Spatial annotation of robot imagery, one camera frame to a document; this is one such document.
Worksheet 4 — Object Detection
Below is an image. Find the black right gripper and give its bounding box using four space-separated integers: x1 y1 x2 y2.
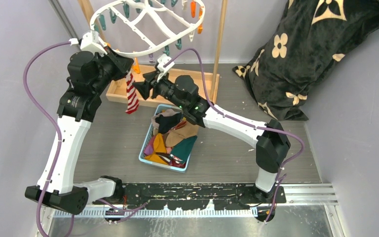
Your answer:
133 69 188 110

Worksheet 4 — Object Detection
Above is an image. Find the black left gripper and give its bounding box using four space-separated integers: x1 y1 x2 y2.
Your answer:
93 46 134 95

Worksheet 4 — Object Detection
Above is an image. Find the red white striped santa sock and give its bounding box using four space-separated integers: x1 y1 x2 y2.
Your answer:
125 72 139 114

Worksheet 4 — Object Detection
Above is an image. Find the orange clothes peg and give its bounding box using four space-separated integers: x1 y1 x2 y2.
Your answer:
132 57 141 74

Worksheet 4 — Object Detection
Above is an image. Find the white plastic sock hanger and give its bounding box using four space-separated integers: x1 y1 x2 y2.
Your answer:
87 0 205 58

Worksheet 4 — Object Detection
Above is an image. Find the mustard yellow sock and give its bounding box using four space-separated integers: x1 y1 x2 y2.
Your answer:
145 133 170 165

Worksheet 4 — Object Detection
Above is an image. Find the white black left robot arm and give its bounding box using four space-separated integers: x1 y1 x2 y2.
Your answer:
24 47 134 215

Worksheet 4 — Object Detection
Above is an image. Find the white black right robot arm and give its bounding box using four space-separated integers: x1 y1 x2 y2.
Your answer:
133 72 291 203

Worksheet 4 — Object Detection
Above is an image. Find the wooden hanger stand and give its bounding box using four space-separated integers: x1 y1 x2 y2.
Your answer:
78 0 227 107

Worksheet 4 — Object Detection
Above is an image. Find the lilac clothes peg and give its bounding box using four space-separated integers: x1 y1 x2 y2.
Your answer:
149 53 155 64

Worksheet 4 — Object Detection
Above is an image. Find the black sock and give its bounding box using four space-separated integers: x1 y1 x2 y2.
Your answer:
155 113 183 134

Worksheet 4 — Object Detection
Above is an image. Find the tan brown sock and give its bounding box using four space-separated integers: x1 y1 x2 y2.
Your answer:
165 122 199 147

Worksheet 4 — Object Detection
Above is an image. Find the light blue sock basket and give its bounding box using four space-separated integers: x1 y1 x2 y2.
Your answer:
138 104 199 173

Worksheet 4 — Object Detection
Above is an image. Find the dark green sock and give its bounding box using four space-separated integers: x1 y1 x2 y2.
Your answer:
170 135 198 164

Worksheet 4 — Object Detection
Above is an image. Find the black floral plush blanket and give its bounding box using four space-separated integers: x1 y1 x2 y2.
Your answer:
232 0 379 121

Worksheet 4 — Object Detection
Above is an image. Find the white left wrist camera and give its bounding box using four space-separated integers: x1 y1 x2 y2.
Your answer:
79 30 107 56

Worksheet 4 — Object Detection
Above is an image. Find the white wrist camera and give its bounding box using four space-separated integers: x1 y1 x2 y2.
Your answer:
79 30 107 56
156 54 175 82

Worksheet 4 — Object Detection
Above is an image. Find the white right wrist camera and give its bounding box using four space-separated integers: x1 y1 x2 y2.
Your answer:
156 54 175 82

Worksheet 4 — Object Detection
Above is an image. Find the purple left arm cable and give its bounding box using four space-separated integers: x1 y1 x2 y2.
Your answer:
23 39 79 237

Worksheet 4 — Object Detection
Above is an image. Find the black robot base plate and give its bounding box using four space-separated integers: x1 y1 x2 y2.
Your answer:
94 183 287 221

